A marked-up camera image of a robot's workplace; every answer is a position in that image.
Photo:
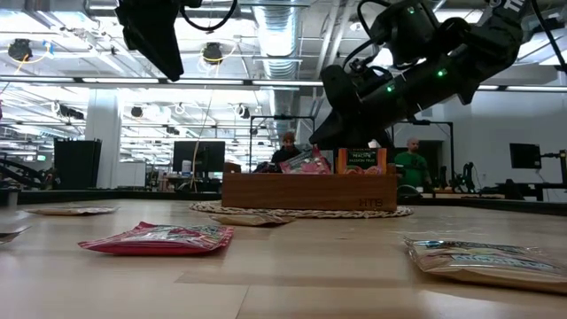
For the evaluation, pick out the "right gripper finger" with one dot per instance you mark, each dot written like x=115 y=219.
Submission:
x=359 y=142
x=341 y=126

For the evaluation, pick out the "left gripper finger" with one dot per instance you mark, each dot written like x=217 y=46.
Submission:
x=150 y=31

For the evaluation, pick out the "orange tea packet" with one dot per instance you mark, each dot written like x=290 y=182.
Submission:
x=361 y=159

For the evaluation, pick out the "red tea packet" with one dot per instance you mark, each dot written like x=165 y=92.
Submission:
x=155 y=241
x=305 y=165

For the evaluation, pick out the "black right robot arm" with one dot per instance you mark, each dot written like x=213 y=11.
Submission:
x=465 y=57

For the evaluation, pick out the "black background robot arm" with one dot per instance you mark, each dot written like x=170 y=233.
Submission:
x=20 y=175
x=467 y=173

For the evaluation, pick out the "wooden tea box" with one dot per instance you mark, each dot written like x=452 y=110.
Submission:
x=288 y=190

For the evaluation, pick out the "person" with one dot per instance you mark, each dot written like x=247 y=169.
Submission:
x=414 y=170
x=288 y=153

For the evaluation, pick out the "black ceiling spotlight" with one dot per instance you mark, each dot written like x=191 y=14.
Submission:
x=213 y=52
x=20 y=49

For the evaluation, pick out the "long ceiling light strip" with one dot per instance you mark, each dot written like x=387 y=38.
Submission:
x=88 y=80

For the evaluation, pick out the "white pillar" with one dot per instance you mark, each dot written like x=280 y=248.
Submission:
x=103 y=142

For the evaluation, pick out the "black computer monitor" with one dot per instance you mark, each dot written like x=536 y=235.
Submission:
x=199 y=156
x=525 y=156

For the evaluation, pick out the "white jug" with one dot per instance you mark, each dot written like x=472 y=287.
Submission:
x=186 y=167

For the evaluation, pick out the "round woven placemat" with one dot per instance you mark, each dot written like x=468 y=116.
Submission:
x=208 y=207

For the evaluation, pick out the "black desk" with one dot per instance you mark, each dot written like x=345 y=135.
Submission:
x=514 y=192

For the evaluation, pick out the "black frame stand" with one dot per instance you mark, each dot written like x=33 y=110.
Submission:
x=436 y=122
x=283 y=117

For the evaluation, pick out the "wall air vent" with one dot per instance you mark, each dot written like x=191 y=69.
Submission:
x=426 y=112

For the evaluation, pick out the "silver air duct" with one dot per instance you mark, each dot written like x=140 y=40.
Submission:
x=279 y=44

